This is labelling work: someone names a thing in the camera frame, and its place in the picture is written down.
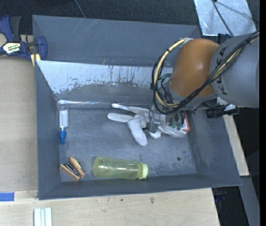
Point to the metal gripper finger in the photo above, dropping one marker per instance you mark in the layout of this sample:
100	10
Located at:
156	118
152	126

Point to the black cylinder on white bracket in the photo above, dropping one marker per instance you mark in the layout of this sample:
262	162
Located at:
215	112

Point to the brown toy sandwich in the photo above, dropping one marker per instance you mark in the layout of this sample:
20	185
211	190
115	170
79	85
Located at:
72	169

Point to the yellow plastic bottle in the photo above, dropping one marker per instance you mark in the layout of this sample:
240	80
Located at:
116	168

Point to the white glove with orange cuff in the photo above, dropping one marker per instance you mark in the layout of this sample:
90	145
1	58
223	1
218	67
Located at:
136	126

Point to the clear bottle with blue cap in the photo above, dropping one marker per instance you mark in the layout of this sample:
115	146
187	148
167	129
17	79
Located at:
63	119

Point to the grey metal bin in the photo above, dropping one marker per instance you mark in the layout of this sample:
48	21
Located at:
114	138

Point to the pale wood flat board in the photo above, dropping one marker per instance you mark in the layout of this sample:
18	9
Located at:
12	126

